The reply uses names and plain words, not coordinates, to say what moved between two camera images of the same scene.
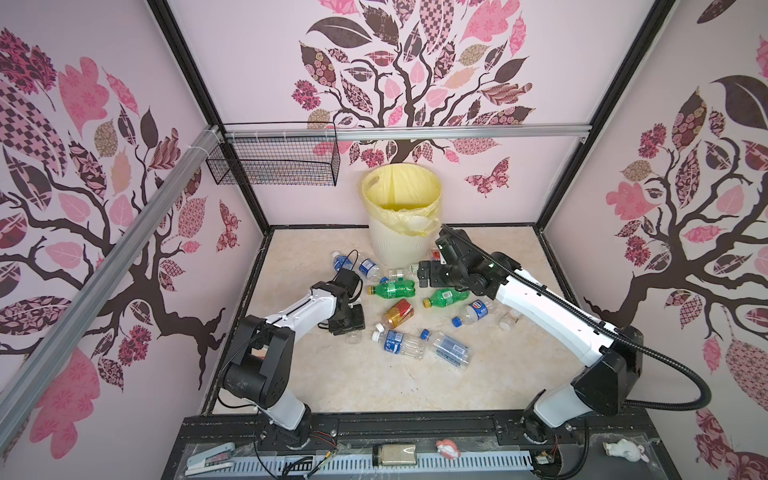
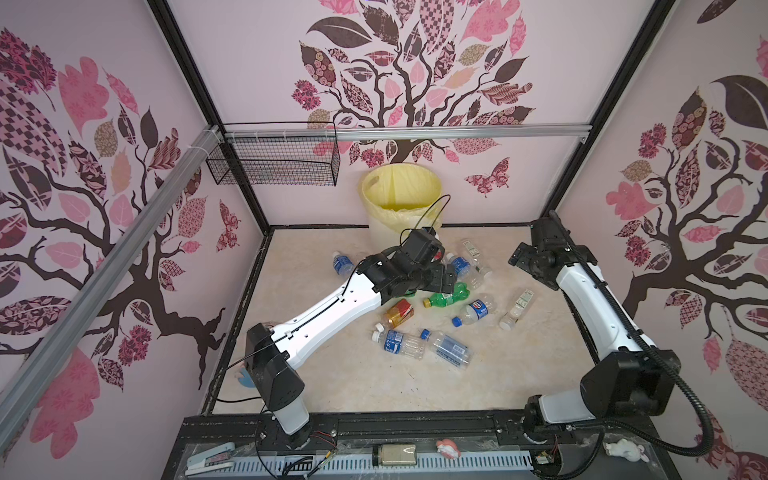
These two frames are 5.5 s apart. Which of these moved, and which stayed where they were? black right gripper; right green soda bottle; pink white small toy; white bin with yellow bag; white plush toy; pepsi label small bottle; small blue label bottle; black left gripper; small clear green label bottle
Moved: black right gripper; black left gripper; small clear green label bottle
Stayed: white plush toy; pink white small toy; pepsi label small bottle; white bin with yellow bag; right green soda bottle; small blue label bottle
